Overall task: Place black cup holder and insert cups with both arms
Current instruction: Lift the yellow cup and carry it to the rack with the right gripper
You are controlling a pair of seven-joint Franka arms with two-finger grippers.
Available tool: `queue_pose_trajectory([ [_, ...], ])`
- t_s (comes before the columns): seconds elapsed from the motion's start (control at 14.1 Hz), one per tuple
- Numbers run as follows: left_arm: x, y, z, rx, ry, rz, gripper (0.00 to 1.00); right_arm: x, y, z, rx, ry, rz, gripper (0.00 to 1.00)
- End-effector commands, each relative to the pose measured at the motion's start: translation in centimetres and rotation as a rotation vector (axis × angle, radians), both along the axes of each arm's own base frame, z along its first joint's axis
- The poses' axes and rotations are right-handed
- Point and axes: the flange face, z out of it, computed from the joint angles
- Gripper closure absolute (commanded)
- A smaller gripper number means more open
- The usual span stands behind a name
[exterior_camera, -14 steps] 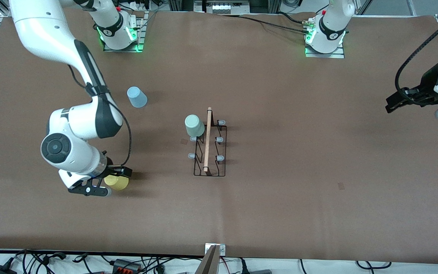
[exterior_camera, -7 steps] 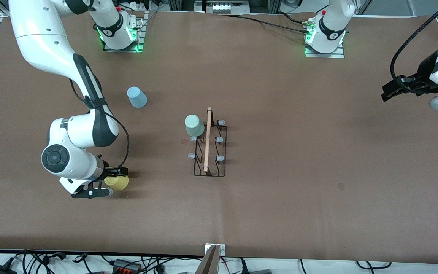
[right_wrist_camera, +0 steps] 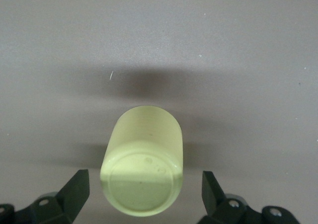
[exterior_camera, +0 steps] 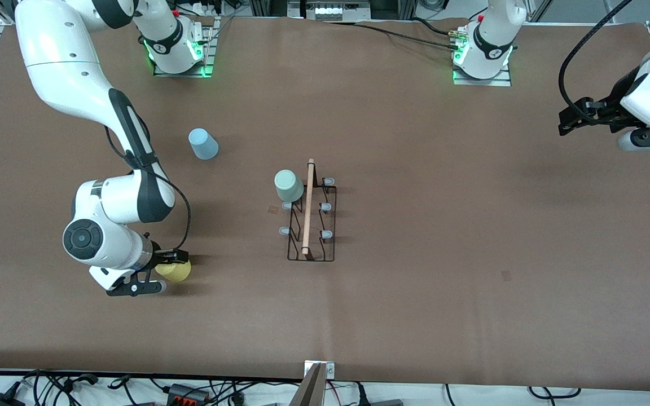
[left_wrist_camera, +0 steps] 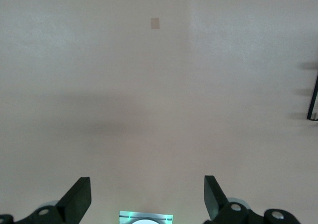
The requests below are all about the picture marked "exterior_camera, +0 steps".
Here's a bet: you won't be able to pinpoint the yellow plastic cup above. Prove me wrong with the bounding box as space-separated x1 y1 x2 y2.
155 258 192 283

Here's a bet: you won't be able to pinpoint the pale green plastic cup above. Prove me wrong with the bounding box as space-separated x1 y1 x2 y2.
274 169 305 202

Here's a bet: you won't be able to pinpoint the black wire cup holder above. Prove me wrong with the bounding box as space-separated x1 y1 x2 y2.
278 158 338 262

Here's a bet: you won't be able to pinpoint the light blue plastic cup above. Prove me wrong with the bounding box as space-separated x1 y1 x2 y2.
188 128 219 161

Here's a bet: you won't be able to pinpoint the black box with orange connectors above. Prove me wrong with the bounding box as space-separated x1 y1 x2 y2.
167 383 210 404

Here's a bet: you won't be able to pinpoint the brown table cover sheet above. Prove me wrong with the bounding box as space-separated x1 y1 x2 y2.
0 14 650 392

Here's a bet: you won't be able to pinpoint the white power strip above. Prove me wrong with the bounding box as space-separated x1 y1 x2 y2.
178 0 230 16

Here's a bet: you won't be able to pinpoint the grey device with white connectors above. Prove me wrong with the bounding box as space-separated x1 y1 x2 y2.
288 0 371 22

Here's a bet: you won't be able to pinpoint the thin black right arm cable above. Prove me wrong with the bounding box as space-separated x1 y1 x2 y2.
104 127 191 251

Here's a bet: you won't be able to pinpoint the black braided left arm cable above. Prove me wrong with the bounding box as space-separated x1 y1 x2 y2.
559 0 636 113

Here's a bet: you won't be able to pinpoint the tangled black cables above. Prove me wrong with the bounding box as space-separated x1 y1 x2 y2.
20 369 100 406

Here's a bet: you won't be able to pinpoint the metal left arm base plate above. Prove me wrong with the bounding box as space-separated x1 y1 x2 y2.
453 61 512 87

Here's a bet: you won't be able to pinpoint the brown pointed post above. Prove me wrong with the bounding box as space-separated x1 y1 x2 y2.
288 362 328 406

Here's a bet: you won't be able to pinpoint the small metal bracket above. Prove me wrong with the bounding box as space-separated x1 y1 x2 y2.
304 361 336 379

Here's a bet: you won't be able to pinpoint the black cable on table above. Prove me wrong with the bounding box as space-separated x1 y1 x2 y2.
410 17 456 36
325 21 461 51

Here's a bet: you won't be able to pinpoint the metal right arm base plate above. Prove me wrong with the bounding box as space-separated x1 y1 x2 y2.
153 16 221 78

